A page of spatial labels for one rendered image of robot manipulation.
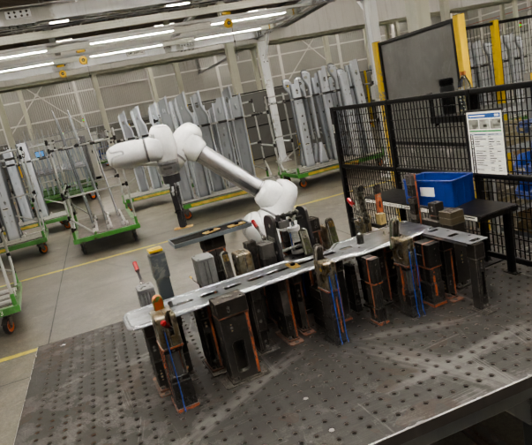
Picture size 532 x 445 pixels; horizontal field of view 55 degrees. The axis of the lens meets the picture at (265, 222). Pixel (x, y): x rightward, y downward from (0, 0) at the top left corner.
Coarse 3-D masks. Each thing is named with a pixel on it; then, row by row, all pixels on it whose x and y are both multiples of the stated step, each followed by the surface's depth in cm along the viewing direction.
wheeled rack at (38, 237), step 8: (8, 152) 882; (0, 160) 826; (8, 160) 829; (24, 160) 892; (24, 168) 810; (32, 184) 902; (32, 192) 904; (32, 200) 822; (40, 208) 913; (16, 216) 898; (40, 224) 831; (24, 232) 883; (32, 232) 907; (40, 232) 884; (48, 232) 901; (16, 240) 850; (24, 240) 833; (32, 240) 832; (40, 240) 832; (0, 248) 819; (8, 248) 817; (16, 248) 821; (40, 248) 841
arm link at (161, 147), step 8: (152, 128) 217; (160, 128) 216; (168, 128) 218; (152, 136) 216; (160, 136) 215; (168, 136) 217; (144, 144) 215; (152, 144) 215; (160, 144) 215; (168, 144) 217; (152, 152) 216; (160, 152) 216; (168, 152) 217; (176, 152) 221; (152, 160) 218; (160, 160) 219; (168, 160) 218
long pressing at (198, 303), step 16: (400, 224) 243; (416, 224) 238; (352, 240) 234; (368, 240) 229; (384, 240) 225; (336, 256) 217; (352, 256) 215; (256, 272) 218; (288, 272) 209; (304, 272) 208; (208, 288) 210; (224, 288) 208; (240, 288) 203; (256, 288) 201; (176, 304) 201; (192, 304) 196; (208, 304) 194; (128, 320) 194; (144, 320) 190
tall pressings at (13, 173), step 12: (24, 144) 1030; (12, 156) 1028; (12, 168) 1025; (12, 180) 1026; (36, 180) 1043; (24, 192) 1039; (12, 204) 1034; (24, 204) 1035; (36, 204) 1044; (0, 216) 1048; (24, 216) 1037
